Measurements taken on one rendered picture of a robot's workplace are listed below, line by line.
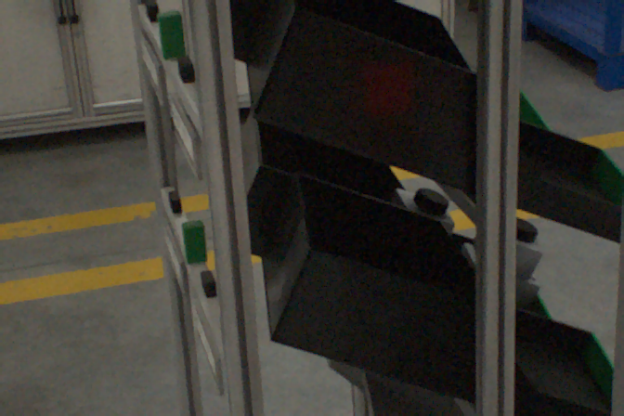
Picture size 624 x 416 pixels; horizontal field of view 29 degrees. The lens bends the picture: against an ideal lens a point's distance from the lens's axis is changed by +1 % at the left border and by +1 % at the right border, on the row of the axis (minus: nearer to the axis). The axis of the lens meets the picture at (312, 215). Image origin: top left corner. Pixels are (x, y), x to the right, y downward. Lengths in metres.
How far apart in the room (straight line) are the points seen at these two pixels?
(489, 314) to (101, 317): 2.83
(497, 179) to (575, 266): 2.97
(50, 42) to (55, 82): 0.16
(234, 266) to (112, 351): 2.67
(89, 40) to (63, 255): 1.06
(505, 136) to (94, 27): 4.00
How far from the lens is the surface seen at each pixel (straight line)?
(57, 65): 4.73
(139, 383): 3.24
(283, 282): 0.83
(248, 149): 0.99
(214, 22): 0.67
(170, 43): 0.85
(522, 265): 1.04
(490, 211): 0.76
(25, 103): 4.77
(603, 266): 3.73
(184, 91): 0.79
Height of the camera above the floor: 1.72
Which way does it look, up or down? 25 degrees down
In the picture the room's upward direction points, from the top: 3 degrees counter-clockwise
